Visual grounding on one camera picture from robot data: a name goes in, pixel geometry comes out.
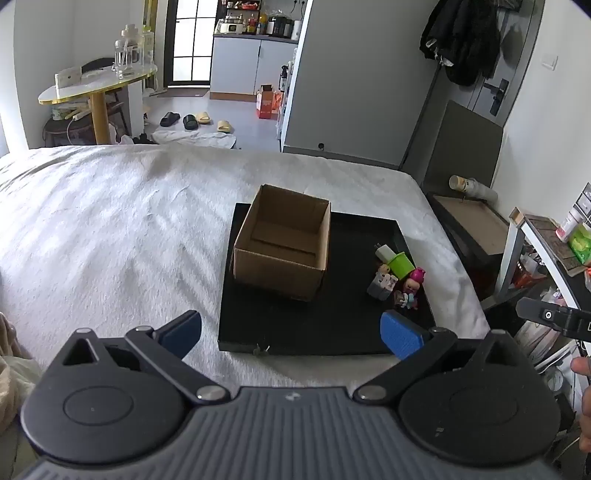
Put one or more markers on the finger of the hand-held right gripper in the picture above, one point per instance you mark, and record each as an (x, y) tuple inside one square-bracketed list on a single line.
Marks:
[(561, 318)]

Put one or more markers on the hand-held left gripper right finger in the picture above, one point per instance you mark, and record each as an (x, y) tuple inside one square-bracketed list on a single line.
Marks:
[(399, 334)]

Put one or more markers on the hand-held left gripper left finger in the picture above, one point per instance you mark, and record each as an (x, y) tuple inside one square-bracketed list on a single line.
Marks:
[(181, 334)]

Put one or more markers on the grey block figure toy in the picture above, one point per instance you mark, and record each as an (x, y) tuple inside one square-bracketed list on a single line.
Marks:
[(379, 288)]

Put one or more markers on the pink haired doll figure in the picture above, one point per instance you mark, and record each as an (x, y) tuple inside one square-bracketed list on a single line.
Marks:
[(416, 277)]

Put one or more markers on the black tray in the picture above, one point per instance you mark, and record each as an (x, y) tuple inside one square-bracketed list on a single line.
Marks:
[(332, 323)]

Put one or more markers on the brown cardboard box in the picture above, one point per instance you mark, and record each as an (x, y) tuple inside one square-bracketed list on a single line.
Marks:
[(277, 272)]

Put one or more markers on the person's right hand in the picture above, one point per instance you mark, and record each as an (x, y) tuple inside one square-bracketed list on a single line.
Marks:
[(586, 415)]

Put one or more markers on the small green bin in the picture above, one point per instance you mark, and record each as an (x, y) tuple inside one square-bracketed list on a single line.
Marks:
[(400, 266)]

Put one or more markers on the green packet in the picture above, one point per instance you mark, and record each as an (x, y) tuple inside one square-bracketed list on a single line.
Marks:
[(581, 244)]

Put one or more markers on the white shelf rack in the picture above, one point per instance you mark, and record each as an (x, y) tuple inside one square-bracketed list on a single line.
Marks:
[(512, 249)]

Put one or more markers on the pink and white bottle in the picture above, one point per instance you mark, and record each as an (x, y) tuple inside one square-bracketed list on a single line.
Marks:
[(570, 226)]

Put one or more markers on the stack of paper cups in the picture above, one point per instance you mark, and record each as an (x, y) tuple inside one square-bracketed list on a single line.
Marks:
[(471, 187)]

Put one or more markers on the beige cloth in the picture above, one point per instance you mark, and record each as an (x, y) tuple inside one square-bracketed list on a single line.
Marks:
[(14, 383)]

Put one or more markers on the white floor cloth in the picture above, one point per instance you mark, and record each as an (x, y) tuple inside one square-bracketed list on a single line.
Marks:
[(198, 138)]

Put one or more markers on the brown cardboard panel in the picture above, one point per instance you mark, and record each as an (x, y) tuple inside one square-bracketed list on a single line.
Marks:
[(461, 147)]

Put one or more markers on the black slipper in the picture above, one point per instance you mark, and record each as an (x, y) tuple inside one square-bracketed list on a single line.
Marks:
[(170, 119), (190, 122)]

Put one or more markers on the yellow slipper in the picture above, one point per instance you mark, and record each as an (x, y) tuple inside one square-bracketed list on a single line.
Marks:
[(204, 118), (224, 126)]

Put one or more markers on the black door lock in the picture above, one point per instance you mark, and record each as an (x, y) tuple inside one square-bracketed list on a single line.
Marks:
[(497, 94)]

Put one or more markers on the orange cardboard box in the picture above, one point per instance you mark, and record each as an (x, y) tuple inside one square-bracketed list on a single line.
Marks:
[(268, 104)]

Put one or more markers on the oval white table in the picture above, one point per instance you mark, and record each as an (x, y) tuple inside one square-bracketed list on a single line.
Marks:
[(92, 85)]

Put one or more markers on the white kitchen cabinet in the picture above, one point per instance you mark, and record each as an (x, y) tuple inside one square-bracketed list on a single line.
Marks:
[(240, 69)]

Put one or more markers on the black spray bottle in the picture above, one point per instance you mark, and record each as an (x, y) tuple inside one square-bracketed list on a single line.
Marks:
[(283, 79)]

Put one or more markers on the white tablet device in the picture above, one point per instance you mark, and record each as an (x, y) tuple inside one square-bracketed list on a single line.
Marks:
[(68, 77)]

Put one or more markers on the tall glass jar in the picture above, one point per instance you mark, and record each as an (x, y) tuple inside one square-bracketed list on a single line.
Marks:
[(125, 50), (147, 46)]

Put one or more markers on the black framed glass door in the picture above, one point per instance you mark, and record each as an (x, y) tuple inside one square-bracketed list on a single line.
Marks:
[(189, 41)]

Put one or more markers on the black hanging jacket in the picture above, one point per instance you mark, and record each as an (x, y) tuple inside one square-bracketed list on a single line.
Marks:
[(461, 41)]

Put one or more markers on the white rice cooker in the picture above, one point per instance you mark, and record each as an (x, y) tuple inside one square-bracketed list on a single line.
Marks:
[(230, 26)]

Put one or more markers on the black kitchen appliance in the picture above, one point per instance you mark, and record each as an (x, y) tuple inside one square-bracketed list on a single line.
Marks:
[(281, 27)]

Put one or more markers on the white wall charger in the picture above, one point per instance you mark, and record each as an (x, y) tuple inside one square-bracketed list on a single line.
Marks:
[(383, 254)]

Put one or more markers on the white light switch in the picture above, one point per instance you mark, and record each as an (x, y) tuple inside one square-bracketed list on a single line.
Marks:
[(549, 62)]

